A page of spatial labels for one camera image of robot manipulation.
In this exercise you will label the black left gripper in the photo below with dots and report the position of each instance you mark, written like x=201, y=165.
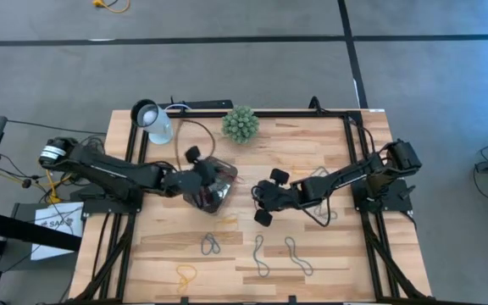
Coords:
x=193, y=180

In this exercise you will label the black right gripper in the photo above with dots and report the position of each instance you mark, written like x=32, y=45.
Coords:
x=275, y=195

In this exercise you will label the smoky translucent plastic bin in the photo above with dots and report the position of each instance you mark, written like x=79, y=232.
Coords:
x=225, y=197

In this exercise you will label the grey rubber band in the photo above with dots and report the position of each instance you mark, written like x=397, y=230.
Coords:
x=318, y=169

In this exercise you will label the orange-yellow rubber band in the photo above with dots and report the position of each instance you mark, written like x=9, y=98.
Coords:
x=229, y=220

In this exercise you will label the long teal rubber band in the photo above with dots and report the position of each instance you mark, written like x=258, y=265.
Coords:
x=257, y=258
x=295, y=256

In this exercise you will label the blue-grey rubber band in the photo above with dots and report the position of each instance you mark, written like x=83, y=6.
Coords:
x=210, y=244

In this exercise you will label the yellow rubber band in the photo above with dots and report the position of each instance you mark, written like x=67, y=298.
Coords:
x=183, y=279

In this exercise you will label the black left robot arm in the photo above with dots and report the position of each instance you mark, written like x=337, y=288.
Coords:
x=108, y=169

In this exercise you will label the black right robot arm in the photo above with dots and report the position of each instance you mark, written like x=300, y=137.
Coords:
x=333, y=180

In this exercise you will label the white table lamp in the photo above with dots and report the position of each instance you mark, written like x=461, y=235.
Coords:
x=159, y=127

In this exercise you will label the green succulent in patterned pot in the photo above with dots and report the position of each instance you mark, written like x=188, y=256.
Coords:
x=240, y=125

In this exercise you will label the black power strip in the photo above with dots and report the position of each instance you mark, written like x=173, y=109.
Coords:
x=210, y=104

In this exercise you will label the black clamp hook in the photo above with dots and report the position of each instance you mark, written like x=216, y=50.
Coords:
x=315, y=103

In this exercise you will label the long black floor tape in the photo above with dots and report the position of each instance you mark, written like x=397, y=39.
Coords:
x=227, y=40

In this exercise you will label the white paper sheet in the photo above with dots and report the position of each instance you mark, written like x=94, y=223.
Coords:
x=51, y=253

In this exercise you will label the short black floor tape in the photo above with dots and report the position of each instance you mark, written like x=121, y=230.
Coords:
x=352, y=55

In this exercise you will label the black beam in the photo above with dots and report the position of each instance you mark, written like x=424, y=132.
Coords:
x=23, y=229

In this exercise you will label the black aluminium table frame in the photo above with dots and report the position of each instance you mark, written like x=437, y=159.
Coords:
x=290, y=114

